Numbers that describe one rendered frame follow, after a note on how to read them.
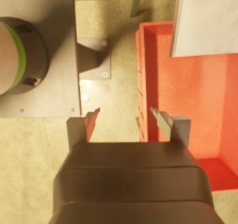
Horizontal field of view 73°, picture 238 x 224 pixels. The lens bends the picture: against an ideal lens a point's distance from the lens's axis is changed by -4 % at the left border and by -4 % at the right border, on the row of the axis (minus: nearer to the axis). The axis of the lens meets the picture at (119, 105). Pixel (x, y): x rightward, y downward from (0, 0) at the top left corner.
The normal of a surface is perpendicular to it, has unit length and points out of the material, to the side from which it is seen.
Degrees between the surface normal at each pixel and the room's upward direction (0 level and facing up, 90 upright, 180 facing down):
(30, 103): 0
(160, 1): 0
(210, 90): 0
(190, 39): 30
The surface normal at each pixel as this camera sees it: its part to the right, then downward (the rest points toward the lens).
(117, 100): 0.00, 0.25
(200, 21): 0.04, 0.70
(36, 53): 0.93, 0.02
